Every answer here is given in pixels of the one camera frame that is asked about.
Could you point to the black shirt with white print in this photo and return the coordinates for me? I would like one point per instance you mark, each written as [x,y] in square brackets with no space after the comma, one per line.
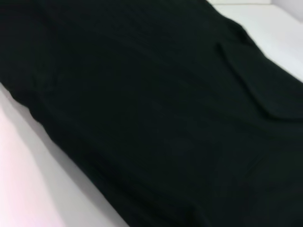
[142,106]

